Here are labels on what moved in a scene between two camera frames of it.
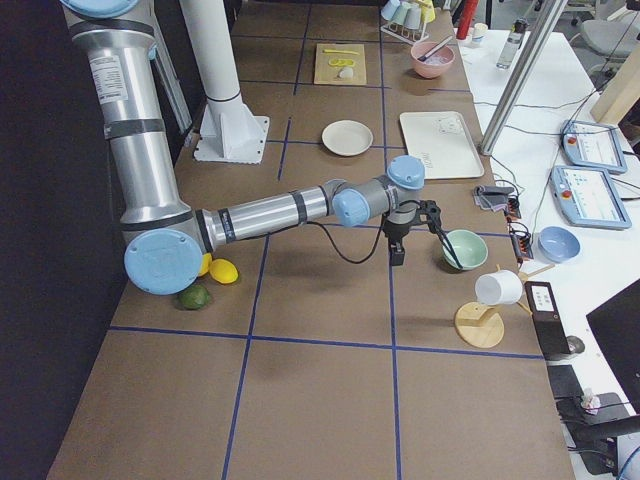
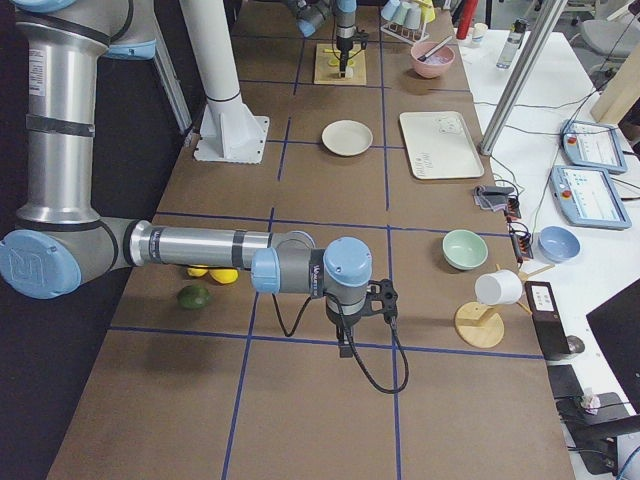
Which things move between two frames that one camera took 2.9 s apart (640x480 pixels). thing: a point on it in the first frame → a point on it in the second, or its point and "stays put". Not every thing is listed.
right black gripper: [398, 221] → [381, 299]
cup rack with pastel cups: [406, 20] stays put
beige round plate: [347, 137] stays put
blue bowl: [557, 245] stays put
